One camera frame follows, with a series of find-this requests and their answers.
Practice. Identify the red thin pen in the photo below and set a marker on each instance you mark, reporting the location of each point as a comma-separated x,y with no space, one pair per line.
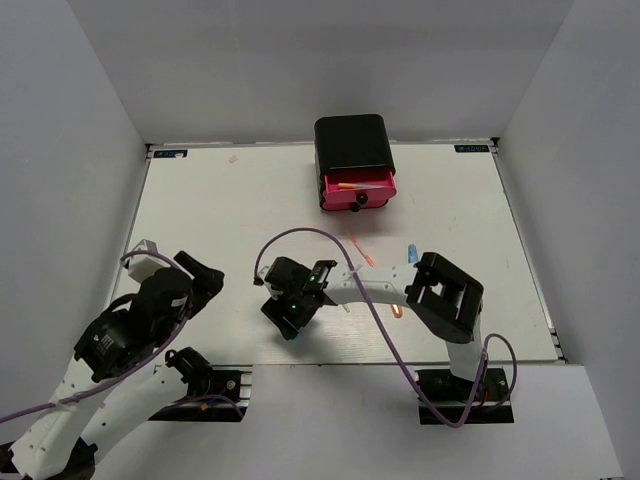
366,257

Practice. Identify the black drawer cabinet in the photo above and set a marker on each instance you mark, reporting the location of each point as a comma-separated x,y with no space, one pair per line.
350,142

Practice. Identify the orange capped white marker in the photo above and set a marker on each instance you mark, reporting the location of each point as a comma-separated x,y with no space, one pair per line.
357,186

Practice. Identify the blue utility knife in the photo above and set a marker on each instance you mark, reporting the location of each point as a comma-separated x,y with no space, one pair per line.
412,253

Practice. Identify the right table logo sticker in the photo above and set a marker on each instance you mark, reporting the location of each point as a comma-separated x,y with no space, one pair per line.
471,148

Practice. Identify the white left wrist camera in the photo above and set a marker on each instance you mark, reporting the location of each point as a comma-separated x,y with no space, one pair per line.
142,265

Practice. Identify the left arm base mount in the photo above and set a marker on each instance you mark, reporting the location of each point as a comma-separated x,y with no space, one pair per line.
225,401

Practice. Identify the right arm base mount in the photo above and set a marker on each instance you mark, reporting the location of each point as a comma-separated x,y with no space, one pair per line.
449,395

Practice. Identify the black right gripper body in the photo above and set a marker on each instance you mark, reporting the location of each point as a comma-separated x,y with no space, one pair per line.
289,305

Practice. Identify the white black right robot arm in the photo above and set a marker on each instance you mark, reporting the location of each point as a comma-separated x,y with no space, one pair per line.
447,300

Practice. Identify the table logo sticker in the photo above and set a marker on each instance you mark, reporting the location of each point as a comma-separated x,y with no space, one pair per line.
170,154
471,148

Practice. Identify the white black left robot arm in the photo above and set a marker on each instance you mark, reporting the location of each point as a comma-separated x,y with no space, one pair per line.
85,418

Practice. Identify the pink top drawer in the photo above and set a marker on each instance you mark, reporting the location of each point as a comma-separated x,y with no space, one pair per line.
333,199

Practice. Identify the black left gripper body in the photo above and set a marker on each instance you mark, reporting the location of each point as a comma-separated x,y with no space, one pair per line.
205,288

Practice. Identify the left table logo sticker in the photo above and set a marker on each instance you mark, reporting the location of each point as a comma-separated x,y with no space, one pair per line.
170,154

